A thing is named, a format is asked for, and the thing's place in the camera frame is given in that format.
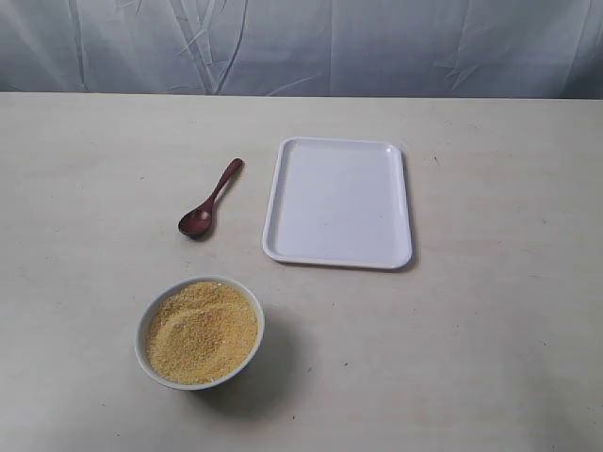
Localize dark red wooden spoon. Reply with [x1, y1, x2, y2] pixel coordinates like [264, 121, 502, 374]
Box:
[178, 158, 244, 238]

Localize white rectangular plastic tray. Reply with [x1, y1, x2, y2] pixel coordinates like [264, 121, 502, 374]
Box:
[262, 137, 414, 270]

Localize yellow millet grains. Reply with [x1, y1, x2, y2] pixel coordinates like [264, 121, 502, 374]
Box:
[144, 280, 260, 386]

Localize white ceramic bowl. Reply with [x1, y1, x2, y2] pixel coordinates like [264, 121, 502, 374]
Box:
[136, 275, 266, 392]

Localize grey-white backdrop curtain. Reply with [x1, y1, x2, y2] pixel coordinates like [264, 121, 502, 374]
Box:
[1, 1, 602, 99]

